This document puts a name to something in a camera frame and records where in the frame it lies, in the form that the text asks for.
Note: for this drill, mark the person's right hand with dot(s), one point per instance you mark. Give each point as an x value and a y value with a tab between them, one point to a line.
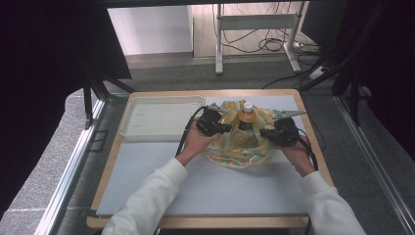
298	155

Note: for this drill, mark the white metal desk frame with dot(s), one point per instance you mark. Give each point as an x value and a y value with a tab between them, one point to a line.
254	21

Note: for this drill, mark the wooden table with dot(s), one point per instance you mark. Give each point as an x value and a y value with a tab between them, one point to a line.
107	163

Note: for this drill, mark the white table mat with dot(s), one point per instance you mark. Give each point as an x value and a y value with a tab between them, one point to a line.
228	189

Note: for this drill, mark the white plastic tray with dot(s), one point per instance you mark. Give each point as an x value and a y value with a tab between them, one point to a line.
156	120

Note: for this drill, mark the person's left hand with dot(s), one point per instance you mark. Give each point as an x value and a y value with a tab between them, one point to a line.
195	142

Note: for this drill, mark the black curtain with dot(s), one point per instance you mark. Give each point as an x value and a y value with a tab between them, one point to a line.
391	65
39	81

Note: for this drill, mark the aluminium rail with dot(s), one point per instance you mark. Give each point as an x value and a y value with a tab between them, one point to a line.
375	163
68	169

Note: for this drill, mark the orange drink bottle white cap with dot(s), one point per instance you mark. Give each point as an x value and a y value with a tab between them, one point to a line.
246	119

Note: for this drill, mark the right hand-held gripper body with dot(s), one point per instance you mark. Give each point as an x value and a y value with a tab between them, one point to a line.
287	130

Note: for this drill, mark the white power strip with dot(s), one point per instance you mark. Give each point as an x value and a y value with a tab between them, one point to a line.
317	73

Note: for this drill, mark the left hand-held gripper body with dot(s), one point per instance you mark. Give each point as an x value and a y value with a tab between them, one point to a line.
210	119

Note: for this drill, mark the black metal stand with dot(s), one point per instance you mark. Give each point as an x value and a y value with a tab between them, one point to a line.
88	98
354	81

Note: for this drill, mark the lemon print plastic bag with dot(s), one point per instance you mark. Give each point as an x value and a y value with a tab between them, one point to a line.
241	148

